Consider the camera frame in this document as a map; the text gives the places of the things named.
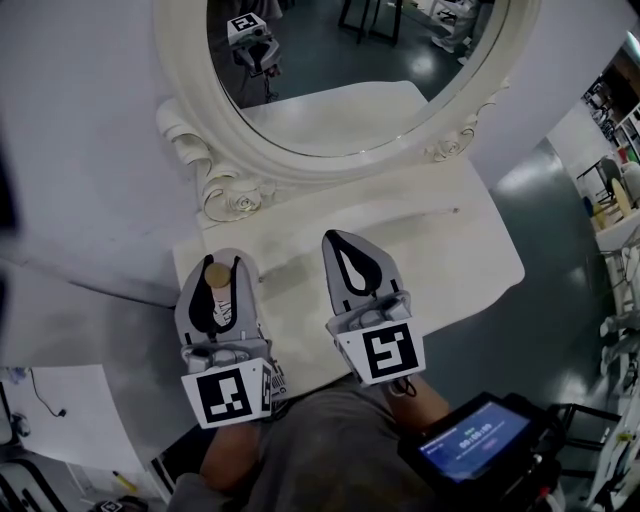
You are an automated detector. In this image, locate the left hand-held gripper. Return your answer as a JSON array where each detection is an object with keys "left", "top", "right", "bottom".
[{"left": 173, "top": 247, "right": 276, "bottom": 431}]

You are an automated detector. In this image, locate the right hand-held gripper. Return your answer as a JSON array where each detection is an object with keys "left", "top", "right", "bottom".
[{"left": 321, "top": 228, "right": 427, "bottom": 390}]

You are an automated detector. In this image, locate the pink round bottle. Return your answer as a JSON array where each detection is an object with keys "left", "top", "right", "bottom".
[{"left": 203, "top": 263, "right": 236, "bottom": 307}]

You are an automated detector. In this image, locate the person's left forearm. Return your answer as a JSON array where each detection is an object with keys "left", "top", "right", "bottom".
[{"left": 199, "top": 422, "right": 272, "bottom": 497}]

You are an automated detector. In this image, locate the person's right forearm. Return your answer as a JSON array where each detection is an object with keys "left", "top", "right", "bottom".
[{"left": 384, "top": 374, "right": 452, "bottom": 437}]

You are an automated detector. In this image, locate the white dressing table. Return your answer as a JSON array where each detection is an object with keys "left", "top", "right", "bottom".
[{"left": 172, "top": 159, "right": 526, "bottom": 401}]

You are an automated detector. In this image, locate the person's grey shirt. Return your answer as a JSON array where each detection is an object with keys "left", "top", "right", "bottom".
[{"left": 172, "top": 374, "right": 451, "bottom": 512}]

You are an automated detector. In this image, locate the white desk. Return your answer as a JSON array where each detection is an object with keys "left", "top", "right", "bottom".
[{"left": 0, "top": 363, "right": 147, "bottom": 482}]

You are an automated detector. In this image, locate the black screen device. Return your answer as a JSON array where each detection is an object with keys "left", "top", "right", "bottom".
[{"left": 398, "top": 391, "right": 566, "bottom": 512}]

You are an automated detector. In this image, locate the yellow pen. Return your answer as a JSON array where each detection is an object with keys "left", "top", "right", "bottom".
[{"left": 111, "top": 468, "right": 140, "bottom": 495}]

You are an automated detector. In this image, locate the round chairs group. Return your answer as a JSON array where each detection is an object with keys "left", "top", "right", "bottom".
[{"left": 576, "top": 156, "right": 640, "bottom": 232}]

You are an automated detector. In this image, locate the white display shelf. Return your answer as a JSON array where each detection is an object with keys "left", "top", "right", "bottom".
[{"left": 581, "top": 73, "right": 640, "bottom": 167}]

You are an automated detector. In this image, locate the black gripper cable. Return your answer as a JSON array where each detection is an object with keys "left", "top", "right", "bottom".
[{"left": 388, "top": 376, "right": 420, "bottom": 400}]

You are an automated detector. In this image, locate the oval mirror white ornate frame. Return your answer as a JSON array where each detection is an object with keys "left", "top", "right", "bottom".
[{"left": 152, "top": 0, "right": 544, "bottom": 225}]

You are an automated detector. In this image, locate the black metal frame stool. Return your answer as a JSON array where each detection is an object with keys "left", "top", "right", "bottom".
[{"left": 543, "top": 401, "right": 627, "bottom": 482}]

